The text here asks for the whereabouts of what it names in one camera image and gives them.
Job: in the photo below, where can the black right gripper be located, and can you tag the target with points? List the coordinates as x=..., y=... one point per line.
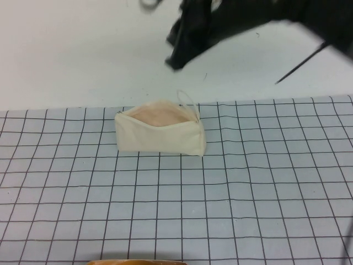
x=198, y=25

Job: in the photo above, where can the cream fabric pencil case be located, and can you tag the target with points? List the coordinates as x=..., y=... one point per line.
x=154, y=139

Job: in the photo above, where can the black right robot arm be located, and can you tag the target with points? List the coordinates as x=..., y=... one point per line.
x=289, y=13

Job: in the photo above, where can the grey checked tablecloth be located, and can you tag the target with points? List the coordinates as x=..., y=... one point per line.
x=82, y=193

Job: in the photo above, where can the orange wooden curved object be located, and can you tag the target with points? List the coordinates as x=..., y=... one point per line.
x=138, y=262

